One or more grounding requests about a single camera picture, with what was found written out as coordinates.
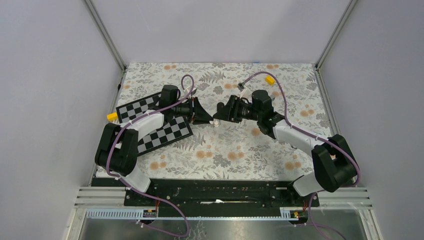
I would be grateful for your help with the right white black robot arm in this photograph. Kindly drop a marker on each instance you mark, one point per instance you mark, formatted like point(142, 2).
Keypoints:
point(333, 162)

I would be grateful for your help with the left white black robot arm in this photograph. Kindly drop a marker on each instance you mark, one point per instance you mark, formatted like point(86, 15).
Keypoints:
point(165, 121)

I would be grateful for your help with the yellow block left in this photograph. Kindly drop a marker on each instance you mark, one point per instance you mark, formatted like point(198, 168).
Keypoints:
point(112, 117)

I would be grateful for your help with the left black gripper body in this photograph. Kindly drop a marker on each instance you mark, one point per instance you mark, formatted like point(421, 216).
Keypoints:
point(186, 109)

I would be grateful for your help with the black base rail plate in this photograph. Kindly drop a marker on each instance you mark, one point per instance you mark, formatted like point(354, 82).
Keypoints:
point(219, 198)

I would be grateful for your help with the black white checkerboard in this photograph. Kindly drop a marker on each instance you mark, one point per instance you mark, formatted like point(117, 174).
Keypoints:
point(175, 130)

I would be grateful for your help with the white earbud case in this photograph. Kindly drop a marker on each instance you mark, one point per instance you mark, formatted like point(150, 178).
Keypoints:
point(215, 122)

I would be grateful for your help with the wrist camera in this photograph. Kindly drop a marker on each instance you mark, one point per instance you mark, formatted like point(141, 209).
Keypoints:
point(190, 90)
point(245, 92)

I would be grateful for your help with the yellow block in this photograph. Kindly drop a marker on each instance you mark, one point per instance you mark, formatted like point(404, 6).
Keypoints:
point(270, 80)
point(112, 117)

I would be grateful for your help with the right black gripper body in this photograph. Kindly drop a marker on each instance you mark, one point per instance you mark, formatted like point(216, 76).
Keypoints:
point(243, 111)

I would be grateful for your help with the floral table mat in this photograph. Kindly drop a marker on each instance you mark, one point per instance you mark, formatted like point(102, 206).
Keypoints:
point(235, 151)

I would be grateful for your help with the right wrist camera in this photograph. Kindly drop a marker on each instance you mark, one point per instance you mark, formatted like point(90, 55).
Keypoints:
point(245, 92)

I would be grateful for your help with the black earbud charging case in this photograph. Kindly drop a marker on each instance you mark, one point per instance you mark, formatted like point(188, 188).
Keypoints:
point(219, 106)

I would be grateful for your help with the yellow block right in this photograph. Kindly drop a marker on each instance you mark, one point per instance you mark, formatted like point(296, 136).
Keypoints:
point(270, 80)

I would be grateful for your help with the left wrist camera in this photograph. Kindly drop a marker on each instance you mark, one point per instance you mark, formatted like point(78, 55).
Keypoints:
point(190, 90)

